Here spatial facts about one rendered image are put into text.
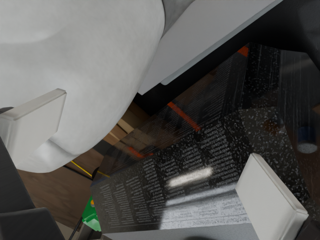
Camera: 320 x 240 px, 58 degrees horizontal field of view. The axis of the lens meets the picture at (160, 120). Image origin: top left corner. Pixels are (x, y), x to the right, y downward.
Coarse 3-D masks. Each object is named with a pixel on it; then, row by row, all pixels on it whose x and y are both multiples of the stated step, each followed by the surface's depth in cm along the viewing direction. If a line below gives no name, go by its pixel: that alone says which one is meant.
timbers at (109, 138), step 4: (132, 104) 200; (136, 104) 202; (128, 108) 196; (132, 108) 199; (136, 108) 201; (140, 108) 204; (132, 112) 198; (136, 112) 200; (140, 112) 203; (144, 112) 206; (140, 116) 202; (144, 116) 205; (148, 116) 207; (144, 120) 204; (108, 136) 235; (112, 136) 233; (108, 140) 240; (112, 140) 238; (116, 140) 237; (112, 144) 243
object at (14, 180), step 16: (0, 144) 10; (0, 160) 9; (0, 176) 9; (16, 176) 9; (0, 192) 8; (16, 192) 8; (0, 208) 7; (16, 208) 8; (32, 208) 8; (0, 224) 6; (16, 224) 6; (32, 224) 7; (48, 224) 7
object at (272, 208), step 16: (256, 160) 18; (240, 176) 20; (256, 176) 18; (272, 176) 16; (240, 192) 19; (256, 192) 17; (272, 192) 15; (288, 192) 15; (256, 208) 16; (272, 208) 15; (288, 208) 14; (304, 208) 13; (256, 224) 16; (272, 224) 14; (288, 224) 13
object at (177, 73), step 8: (280, 0) 44; (264, 8) 45; (256, 16) 47; (248, 24) 48; (232, 32) 50; (224, 40) 52; (208, 48) 54; (216, 48) 54; (200, 56) 56; (192, 64) 58; (176, 72) 61; (168, 80) 64
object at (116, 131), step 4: (116, 124) 195; (116, 128) 198; (120, 128) 197; (112, 132) 204; (116, 132) 202; (120, 132) 201; (124, 132) 199; (116, 136) 206; (120, 136) 205; (124, 136) 203
